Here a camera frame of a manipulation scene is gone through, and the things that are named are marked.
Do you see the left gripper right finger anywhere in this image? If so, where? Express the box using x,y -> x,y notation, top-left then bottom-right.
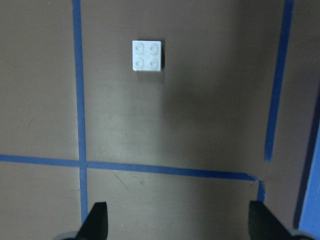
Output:
249,200 -> 293,240

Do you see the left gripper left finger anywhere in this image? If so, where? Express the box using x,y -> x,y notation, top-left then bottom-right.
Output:
74,202 -> 109,240

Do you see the white block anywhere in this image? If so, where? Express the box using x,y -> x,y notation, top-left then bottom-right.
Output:
132,40 -> 162,72

